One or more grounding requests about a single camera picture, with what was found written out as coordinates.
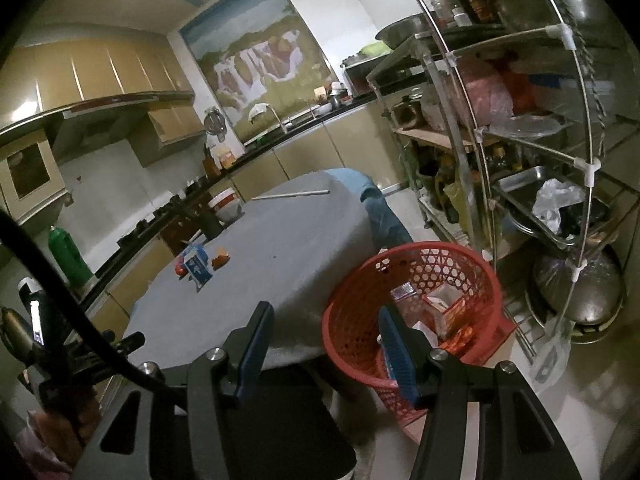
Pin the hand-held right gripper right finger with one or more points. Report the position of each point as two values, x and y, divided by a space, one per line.
400 360

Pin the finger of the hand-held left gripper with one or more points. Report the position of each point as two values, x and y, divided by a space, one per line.
125 344

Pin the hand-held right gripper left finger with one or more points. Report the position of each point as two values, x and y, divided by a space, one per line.
252 360

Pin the clear plastic packaging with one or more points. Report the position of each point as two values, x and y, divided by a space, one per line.
404 300

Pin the red plastic basket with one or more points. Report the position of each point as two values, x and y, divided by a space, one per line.
360 310

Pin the red white carton box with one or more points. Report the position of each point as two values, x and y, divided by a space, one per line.
447 310

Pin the blue cardboard box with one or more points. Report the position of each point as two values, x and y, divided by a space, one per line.
196 267

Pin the orange snack wrapper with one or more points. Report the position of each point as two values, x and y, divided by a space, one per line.
220 258

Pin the person's left forearm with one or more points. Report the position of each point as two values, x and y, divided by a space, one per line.
37 445

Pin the person's left hand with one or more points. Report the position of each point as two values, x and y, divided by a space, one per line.
70 420

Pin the green thermos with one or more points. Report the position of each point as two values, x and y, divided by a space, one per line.
67 257

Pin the gas stove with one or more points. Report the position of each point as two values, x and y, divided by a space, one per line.
165 215

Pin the light blue table cover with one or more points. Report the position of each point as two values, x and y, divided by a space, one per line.
370 195

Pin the white rod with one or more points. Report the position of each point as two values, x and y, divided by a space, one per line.
290 194

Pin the large metal wok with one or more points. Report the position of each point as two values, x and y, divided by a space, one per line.
580 290

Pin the knife block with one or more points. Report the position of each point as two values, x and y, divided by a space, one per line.
210 162

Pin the yellow box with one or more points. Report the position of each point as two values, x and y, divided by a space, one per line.
226 157

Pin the metal tray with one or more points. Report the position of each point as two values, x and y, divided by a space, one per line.
520 180

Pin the range hood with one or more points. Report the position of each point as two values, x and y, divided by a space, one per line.
100 110

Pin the white plastic bag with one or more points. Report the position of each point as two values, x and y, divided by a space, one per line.
555 200

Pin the metal storage rack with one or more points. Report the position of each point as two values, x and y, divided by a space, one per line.
525 160

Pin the hanging metal strainer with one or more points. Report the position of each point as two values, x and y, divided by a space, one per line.
216 122

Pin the metal faucet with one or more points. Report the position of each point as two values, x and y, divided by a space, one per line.
277 117

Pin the white cloth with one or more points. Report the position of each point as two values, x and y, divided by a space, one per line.
257 110

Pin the pile of dishes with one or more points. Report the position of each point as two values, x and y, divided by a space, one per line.
337 95

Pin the pink plastic bag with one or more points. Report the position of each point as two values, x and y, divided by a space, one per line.
485 90

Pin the microwave oven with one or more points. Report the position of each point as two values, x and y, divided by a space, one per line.
360 75

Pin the lime green bowl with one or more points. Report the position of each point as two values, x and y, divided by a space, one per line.
372 50

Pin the metal basin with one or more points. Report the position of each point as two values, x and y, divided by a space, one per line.
400 32

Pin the glass door wall cabinet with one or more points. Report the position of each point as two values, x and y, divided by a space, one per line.
25 175

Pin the waterfall wall poster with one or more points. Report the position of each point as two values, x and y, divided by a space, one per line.
250 60

